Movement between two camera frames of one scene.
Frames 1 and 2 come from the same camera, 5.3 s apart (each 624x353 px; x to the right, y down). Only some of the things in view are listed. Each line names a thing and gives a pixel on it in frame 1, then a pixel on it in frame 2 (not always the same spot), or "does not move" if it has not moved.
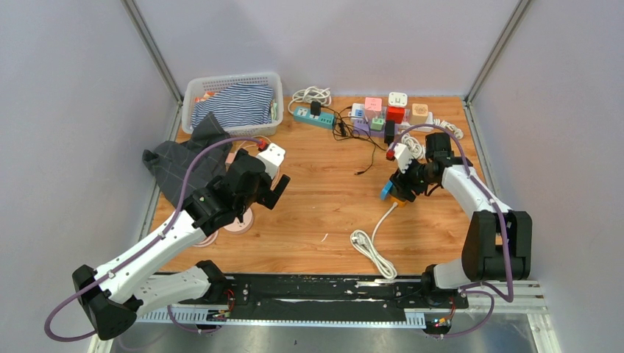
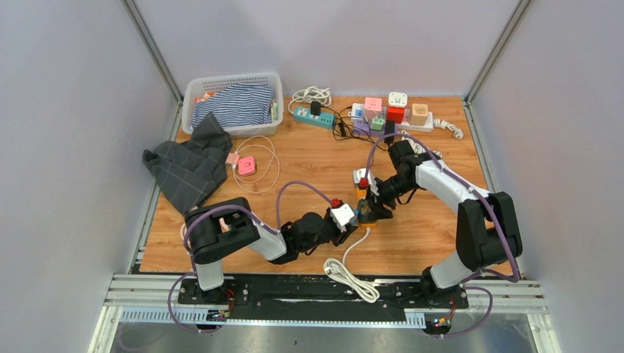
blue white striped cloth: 243,104 does not move
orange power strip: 400,203 -> 362,193
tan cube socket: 419,113 does not move
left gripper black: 269,198 -> 340,237
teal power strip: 324,120 does not move
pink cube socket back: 372,107 does not move
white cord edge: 369,246 -> 342,271
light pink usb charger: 230,157 does not move
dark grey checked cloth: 171,160 does not move
